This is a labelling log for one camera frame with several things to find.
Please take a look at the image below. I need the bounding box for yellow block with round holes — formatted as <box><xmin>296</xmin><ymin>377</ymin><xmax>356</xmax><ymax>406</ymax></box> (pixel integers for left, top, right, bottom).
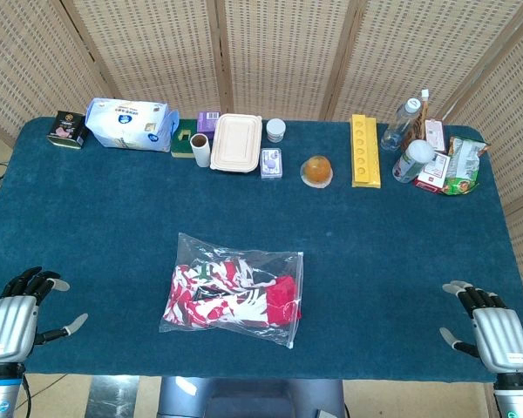
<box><xmin>350</xmin><ymin>113</ymin><xmax>383</xmax><ymax>189</ymax></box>

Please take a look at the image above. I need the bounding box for red white patterned garment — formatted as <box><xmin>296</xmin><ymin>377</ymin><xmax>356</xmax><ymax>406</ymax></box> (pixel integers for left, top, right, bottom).
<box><xmin>164</xmin><ymin>259</ymin><xmax>302</xmax><ymax>328</ymax></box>

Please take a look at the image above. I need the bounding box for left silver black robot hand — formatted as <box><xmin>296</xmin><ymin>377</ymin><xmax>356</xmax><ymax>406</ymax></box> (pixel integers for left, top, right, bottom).
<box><xmin>0</xmin><ymin>266</ymin><xmax>90</xmax><ymax>362</ymax></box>

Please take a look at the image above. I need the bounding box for woven rattan folding screen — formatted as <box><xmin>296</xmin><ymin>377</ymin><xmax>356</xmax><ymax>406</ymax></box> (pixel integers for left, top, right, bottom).
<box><xmin>0</xmin><ymin>0</ymin><xmax>523</xmax><ymax>306</ymax></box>

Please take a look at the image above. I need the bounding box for clear plastic zip bag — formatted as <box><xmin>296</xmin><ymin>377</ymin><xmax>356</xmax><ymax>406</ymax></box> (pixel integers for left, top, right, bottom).
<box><xmin>159</xmin><ymin>233</ymin><xmax>305</xmax><ymax>349</ymax></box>

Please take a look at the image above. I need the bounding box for small white jar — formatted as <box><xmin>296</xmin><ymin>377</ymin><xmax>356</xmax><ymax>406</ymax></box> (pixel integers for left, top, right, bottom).
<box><xmin>266</xmin><ymin>118</ymin><xmax>287</xmax><ymax>144</ymax></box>

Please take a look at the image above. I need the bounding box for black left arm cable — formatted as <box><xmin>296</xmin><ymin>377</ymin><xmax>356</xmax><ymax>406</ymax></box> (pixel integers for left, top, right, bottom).
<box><xmin>20</xmin><ymin>374</ymin><xmax>35</xmax><ymax>413</ymax></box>

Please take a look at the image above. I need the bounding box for green snack packet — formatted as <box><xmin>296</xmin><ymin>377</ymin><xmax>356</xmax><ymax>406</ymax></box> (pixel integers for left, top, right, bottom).
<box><xmin>443</xmin><ymin>135</ymin><xmax>492</xmax><ymax>197</ymax></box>

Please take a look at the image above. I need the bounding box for orange jelly cup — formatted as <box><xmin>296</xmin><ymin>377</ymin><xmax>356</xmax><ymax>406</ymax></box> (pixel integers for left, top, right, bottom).
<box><xmin>299</xmin><ymin>155</ymin><xmax>335</xmax><ymax>190</ymax></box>

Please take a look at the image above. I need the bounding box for lavender clear small case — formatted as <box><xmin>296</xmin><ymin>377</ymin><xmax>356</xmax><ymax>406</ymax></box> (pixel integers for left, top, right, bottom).
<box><xmin>260</xmin><ymin>147</ymin><xmax>283</xmax><ymax>179</ymax></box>

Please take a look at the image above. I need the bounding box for white green cylindrical can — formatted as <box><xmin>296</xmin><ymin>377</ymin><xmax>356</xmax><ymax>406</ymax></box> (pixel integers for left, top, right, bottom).
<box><xmin>391</xmin><ymin>139</ymin><xmax>437</xmax><ymax>184</ymax></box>

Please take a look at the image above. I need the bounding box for purple cardboard box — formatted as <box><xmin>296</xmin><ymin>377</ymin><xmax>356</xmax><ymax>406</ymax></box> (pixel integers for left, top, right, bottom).
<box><xmin>195</xmin><ymin>111</ymin><xmax>221</xmax><ymax>140</ymax></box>

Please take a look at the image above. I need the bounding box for white blue tissue pack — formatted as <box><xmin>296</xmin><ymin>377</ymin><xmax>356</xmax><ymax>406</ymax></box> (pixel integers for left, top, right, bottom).
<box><xmin>85</xmin><ymin>97</ymin><xmax>180</xmax><ymax>153</ymax></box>

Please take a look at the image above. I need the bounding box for beige lidded lunch box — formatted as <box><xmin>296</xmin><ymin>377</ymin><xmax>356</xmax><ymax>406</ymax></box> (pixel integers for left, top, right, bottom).
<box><xmin>209</xmin><ymin>113</ymin><xmax>264</xmax><ymax>174</ymax></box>

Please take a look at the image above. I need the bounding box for white paper roll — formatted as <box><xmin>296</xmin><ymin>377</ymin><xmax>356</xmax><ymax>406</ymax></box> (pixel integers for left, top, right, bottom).
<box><xmin>189</xmin><ymin>132</ymin><xmax>212</xmax><ymax>168</ymax></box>

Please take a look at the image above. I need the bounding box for green yellow sponge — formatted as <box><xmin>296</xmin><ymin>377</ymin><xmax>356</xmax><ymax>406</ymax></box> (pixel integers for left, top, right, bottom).
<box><xmin>170</xmin><ymin>129</ymin><xmax>200</xmax><ymax>158</ymax></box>

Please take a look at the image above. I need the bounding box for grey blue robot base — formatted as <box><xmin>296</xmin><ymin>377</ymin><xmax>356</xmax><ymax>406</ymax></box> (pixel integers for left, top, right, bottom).
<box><xmin>156</xmin><ymin>376</ymin><xmax>346</xmax><ymax>418</ymax></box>

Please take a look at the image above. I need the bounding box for clear plastic water bottle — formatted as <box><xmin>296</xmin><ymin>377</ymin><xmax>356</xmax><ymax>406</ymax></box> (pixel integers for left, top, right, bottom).
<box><xmin>379</xmin><ymin>97</ymin><xmax>423</xmax><ymax>152</ymax></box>

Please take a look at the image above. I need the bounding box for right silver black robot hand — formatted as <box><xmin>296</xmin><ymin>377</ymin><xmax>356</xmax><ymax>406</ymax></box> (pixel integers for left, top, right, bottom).
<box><xmin>438</xmin><ymin>280</ymin><xmax>523</xmax><ymax>374</ymax></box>

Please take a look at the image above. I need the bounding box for pink white flat box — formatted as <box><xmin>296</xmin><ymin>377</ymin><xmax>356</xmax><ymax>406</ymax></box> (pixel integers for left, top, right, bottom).
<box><xmin>424</xmin><ymin>118</ymin><xmax>447</xmax><ymax>153</ymax></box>

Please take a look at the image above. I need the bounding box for black luncheon meat tin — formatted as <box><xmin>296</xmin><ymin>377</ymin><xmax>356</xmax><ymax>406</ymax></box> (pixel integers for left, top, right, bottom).
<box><xmin>46</xmin><ymin>110</ymin><xmax>89</xmax><ymax>151</ymax></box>

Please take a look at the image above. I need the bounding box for grey metal table support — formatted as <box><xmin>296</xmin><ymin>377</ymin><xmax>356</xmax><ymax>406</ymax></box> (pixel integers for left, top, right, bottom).
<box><xmin>85</xmin><ymin>376</ymin><xmax>140</xmax><ymax>418</ymax></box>

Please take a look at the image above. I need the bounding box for red white small box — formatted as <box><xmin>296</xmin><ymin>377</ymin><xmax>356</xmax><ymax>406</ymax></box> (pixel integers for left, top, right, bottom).
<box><xmin>413</xmin><ymin>152</ymin><xmax>452</xmax><ymax>192</ymax></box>

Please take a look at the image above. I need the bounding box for brown pouch with white cap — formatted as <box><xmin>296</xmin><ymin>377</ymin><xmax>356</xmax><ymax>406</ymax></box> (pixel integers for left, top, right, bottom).
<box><xmin>400</xmin><ymin>89</ymin><xmax>431</xmax><ymax>152</ymax></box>

